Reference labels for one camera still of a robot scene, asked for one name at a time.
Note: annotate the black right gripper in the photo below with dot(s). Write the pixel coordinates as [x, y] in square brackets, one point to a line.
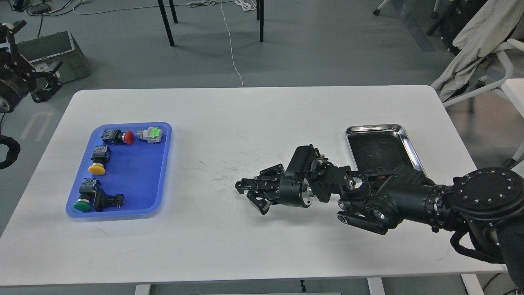
[287, 187]

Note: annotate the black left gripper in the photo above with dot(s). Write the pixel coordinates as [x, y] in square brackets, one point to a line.
[16, 73]

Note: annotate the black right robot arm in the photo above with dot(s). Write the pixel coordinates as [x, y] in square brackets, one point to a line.
[483, 209]

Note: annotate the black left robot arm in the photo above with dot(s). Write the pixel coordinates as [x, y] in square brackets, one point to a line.
[18, 77]

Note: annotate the grey green plastic crate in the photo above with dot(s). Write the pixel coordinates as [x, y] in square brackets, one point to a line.
[42, 52]

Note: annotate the silver metal tray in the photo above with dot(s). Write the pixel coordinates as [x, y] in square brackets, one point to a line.
[379, 149]

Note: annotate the blue plastic tray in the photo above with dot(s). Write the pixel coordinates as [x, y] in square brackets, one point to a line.
[137, 171]

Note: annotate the black table leg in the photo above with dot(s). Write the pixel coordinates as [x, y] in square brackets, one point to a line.
[260, 17]
[173, 11]
[166, 23]

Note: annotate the beige cloth on chair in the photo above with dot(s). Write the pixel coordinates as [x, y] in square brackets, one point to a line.
[487, 29]

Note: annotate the red push button switch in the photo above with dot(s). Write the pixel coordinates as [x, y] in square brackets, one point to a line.
[117, 137]

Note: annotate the yellow push button switch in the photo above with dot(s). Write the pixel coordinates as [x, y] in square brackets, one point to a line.
[100, 157]

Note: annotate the grey green switch part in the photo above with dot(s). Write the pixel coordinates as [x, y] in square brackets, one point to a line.
[152, 135]

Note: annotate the green push button switch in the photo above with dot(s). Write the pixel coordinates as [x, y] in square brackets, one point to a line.
[88, 191]

